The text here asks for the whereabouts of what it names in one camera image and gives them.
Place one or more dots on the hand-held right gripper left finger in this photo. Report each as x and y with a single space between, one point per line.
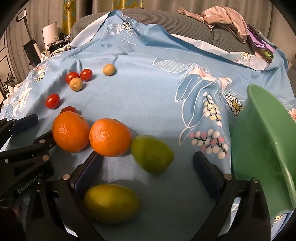
89 171

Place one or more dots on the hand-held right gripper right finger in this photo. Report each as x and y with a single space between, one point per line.
205 171

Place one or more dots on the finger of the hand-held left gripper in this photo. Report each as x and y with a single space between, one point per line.
25 122
44 141

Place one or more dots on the orange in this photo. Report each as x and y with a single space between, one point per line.
70 132
110 137

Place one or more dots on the red cherry tomato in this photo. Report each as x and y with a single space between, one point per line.
72 76
53 101
86 74
68 109

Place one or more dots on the yellow lemon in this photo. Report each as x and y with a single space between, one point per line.
111 204

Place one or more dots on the green lemon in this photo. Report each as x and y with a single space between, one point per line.
152 154

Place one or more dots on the green plastic bowl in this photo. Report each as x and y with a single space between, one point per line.
261 150

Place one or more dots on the potted plant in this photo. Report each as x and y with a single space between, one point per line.
8 81

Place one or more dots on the small brown longan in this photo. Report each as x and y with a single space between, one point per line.
75 84
109 69

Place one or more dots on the black stick vacuum cleaner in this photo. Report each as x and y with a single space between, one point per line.
30 49

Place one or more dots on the black and white cloth pile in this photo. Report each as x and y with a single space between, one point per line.
57 44

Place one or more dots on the blue floral bed sheet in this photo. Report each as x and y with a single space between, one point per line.
150 104

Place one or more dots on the white paper roll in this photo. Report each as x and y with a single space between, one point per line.
49 31

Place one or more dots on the green cloth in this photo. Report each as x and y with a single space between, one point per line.
268 55

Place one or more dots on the purple cloth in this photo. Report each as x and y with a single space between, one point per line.
259 39

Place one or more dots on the grey sofa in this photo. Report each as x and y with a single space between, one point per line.
185 25

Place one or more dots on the pink garment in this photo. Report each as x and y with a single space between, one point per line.
222 18

